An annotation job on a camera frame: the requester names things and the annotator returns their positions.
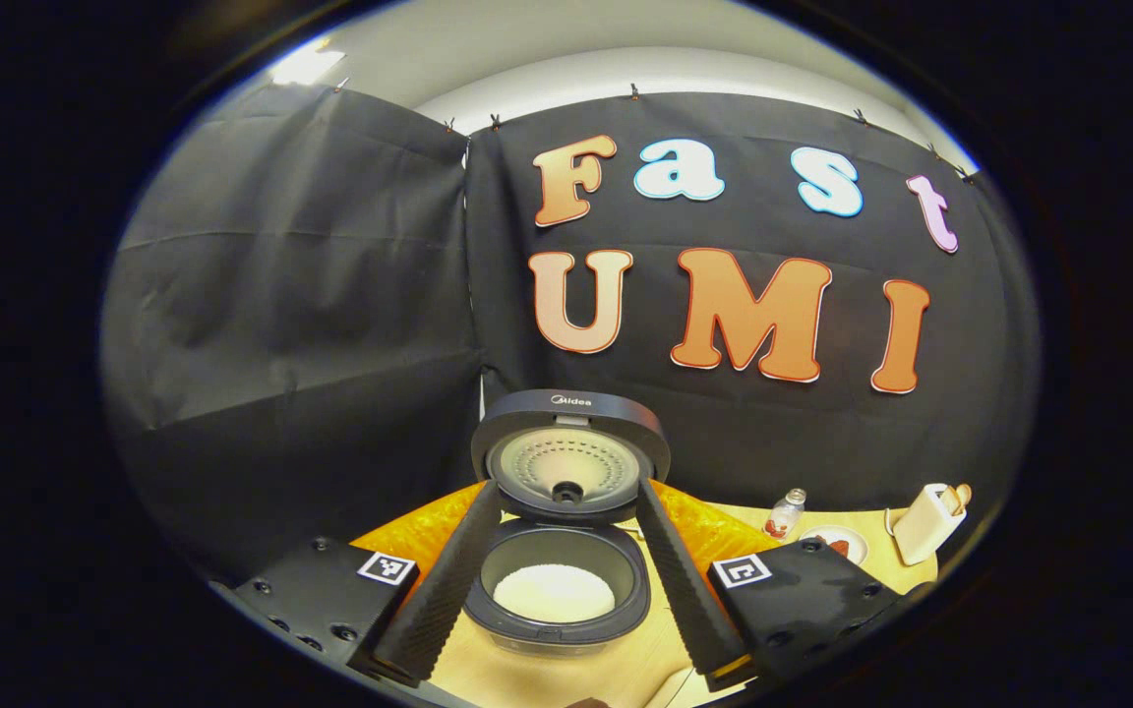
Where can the black rice cooker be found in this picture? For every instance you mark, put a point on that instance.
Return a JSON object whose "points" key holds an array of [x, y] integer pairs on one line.
{"points": [[566, 418]]}

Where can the white rice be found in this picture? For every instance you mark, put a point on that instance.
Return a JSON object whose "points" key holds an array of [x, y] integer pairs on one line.
{"points": [[554, 593]]}

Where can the black backdrop cloth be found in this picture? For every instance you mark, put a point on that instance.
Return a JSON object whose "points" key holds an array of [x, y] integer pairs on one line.
{"points": [[330, 295]]}

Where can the ceiling light panel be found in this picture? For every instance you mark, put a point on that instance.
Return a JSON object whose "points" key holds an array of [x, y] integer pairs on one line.
{"points": [[306, 67]]}

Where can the red meat piece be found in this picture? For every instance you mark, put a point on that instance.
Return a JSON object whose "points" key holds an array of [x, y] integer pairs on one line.
{"points": [[838, 546]]}

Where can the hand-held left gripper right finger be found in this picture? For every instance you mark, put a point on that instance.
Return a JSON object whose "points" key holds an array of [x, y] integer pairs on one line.
{"points": [[685, 590]]}

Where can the bread slice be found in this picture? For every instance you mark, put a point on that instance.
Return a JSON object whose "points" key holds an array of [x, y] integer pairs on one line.
{"points": [[963, 497]]}

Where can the small clear plastic bottle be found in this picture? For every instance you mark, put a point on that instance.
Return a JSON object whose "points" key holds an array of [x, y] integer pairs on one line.
{"points": [[785, 513]]}

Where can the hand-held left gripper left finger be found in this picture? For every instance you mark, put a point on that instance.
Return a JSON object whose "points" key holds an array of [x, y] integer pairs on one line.
{"points": [[448, 590]]}

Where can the white toaster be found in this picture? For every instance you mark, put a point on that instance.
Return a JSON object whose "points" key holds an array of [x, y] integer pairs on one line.
{"points": [[921, 526]]}

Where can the white round plate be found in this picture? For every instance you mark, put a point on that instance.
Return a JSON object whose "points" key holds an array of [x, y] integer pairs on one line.
{"points": [[847, 551]]}

